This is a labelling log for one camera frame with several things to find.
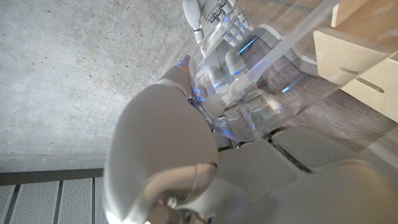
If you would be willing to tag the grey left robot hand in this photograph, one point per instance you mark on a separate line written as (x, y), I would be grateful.
(248, 186)

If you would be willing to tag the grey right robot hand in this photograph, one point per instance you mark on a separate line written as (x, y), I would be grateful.
(191, 12)

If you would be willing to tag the small clear black-pump dispenser bottle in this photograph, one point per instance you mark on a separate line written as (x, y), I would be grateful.
(295, 37)

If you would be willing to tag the light wooden drawer box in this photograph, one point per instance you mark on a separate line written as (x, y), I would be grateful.
(329, 53)

